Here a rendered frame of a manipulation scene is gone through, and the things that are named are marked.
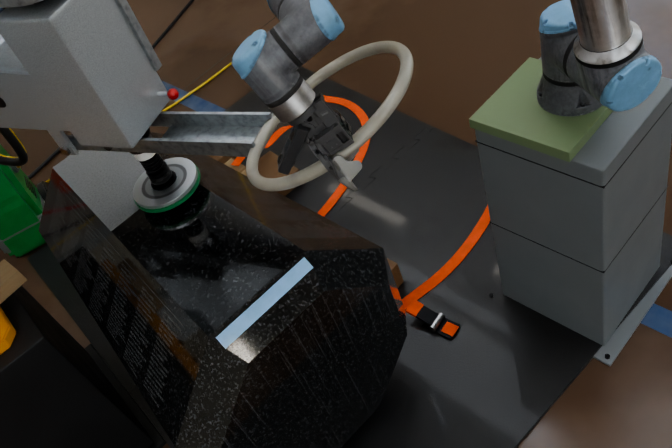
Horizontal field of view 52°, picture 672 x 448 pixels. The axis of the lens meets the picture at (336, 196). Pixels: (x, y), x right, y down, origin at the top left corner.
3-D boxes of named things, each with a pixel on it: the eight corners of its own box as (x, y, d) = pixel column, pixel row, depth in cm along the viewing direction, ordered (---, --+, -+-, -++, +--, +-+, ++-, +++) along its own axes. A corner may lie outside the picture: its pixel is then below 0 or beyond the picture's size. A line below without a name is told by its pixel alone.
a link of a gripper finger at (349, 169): (374, 183, 141) (348, 148, 139) (351, 198, 143) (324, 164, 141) (374, 177, 144) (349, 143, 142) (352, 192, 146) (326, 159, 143)
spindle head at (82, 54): (44, 151, 203) (-55, 23, 172) (86, 102, 216) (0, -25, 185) (138, 157, 187) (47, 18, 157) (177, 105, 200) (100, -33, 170)
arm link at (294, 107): (267, 115, 133) (268, 94, 141) (283, 132, 135) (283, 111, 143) (303, 88, 130) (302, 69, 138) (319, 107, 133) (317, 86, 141)
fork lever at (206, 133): (60, 157, 205) (51, 145, 202) (96, 115, 216) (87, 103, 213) (253, 167, 174) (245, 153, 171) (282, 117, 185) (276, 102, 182)
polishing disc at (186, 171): (180, 150, 224) (179, 147, 223) (209, 179, 209) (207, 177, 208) (124, 187, 218) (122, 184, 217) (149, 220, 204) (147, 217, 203)
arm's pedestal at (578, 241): (555, 212, 275) (542, 35, 217) (681, 263, 244) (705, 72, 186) (483, 299, 256) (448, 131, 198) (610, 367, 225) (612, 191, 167)
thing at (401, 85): (221, 210, 166) (213, 202, 165) (297, 83, 195) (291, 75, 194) (375, 167, 134) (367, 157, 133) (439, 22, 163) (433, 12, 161)
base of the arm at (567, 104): (557, 67, 199) (555, 38, 193) (621, 81, 188) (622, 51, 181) (524, 106, 192) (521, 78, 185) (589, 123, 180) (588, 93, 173)
